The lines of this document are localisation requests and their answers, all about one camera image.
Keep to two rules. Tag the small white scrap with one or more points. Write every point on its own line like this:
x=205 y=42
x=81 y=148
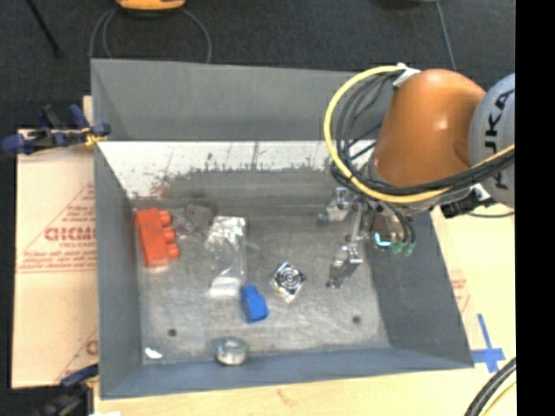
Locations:
x=153 y=353

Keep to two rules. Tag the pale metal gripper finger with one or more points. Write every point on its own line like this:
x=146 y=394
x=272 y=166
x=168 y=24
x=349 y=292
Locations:
x=338 y=208
x=347 y=263

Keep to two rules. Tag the brown cardboard board, red print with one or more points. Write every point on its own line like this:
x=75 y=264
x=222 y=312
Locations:
x=52 y=301

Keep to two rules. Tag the grey metal bin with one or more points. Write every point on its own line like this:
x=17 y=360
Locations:
x=312 y=332

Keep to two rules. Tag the clear plastic packet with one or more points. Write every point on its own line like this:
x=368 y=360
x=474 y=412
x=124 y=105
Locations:
x=227 y=241

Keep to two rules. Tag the grey and purple small object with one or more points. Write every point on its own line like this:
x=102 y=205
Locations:
x=199 y=215

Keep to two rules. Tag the clear square glass piece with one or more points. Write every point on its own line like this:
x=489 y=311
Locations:
x=288 y=281

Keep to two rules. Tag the black cylinder on white bracket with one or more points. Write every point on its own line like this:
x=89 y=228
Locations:
x=459 y=208

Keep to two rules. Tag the blue plastic block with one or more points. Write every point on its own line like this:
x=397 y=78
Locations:
x=253 y=303

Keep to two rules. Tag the orange toy brick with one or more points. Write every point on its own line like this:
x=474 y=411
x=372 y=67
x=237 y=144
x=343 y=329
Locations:
x=152 y=238

